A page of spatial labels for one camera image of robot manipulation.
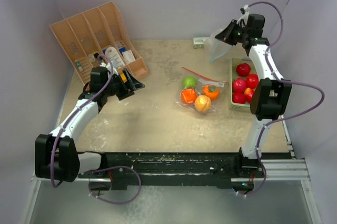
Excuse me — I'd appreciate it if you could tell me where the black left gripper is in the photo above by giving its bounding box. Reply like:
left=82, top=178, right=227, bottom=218
left=103, top=69, right=144, bottom=100

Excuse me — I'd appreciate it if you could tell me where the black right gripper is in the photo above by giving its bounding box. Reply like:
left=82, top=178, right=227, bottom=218
left=214, top=20, right=249, bottom=46

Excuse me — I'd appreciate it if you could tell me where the clear bag blue zipper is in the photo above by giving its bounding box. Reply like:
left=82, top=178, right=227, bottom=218
left=204, top=28, right=233, bottom=63

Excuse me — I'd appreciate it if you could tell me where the red fake apple with stem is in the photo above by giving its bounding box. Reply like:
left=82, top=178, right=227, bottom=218
left=232, top=78, right=247, bottom=93

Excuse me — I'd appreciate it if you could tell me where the red yellow fake apple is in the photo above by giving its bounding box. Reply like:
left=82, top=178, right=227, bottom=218
left=232, top=92, right=246, bottom=104

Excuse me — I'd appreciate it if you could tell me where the red fake pepper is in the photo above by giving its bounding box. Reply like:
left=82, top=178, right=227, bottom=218
left=244, top=87, right=254, bottom=103

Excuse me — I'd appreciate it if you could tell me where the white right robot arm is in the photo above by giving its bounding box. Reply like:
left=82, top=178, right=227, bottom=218
left=215, top=13, right=292, bottom=177

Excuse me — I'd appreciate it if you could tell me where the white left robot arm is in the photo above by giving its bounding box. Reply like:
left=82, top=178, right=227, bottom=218
left=35, top=66, right=145, bottom=186

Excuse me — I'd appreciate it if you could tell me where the green fake fruit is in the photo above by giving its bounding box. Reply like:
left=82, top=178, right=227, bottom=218
left=182, top=76, right=198, bottom=89

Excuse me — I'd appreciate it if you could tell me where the fake orange persimmon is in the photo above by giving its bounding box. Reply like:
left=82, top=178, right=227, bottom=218
left=203, top=85, right=220, bottom=100

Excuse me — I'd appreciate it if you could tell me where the clear bag red zipper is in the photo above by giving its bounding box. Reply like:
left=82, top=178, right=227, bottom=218
left=174, top=67, right=227, bottom=114

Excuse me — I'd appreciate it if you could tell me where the fake yellow orange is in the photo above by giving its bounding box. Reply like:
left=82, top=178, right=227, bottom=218
left=194, top=95, right=212, bottom=113

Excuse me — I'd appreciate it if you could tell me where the yellow grey block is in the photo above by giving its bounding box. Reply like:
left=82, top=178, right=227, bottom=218
left=120, top=74, right=127, bottom=82

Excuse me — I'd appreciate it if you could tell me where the small green white box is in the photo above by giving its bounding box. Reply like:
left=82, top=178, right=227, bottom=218
left=192, top=37, right=208, bottom=49

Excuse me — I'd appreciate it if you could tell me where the green perforated basket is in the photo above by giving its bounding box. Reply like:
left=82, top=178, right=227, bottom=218
left=229, top=58, right=258, bottom=112

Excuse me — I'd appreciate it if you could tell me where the white blue card pack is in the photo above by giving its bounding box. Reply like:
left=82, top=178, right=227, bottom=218
left=104, top=46, right=125, bottom=69

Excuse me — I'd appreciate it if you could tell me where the pink desk organizer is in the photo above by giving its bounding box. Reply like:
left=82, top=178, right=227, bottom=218
left=50, top=2, right=148, bottom=84

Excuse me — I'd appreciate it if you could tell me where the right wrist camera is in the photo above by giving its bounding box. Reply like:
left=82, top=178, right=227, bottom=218
left=237, top=5, right=250, bottom=24

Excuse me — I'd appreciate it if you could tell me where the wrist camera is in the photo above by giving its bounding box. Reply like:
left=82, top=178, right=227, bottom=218
left=99, top=60, right=111, bottom=69
left=237, top=5, right=250, bottom=24

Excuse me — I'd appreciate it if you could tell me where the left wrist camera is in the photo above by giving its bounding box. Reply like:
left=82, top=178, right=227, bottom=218
left=99, top=60, right=111, bottom=69

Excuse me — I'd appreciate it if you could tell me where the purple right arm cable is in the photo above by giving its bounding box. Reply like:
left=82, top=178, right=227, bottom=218
left=244, top=1, right=325, bottom=198

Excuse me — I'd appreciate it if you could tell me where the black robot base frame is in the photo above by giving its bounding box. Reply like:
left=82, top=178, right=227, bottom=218
left=79, top=152, right=264, bottom=190

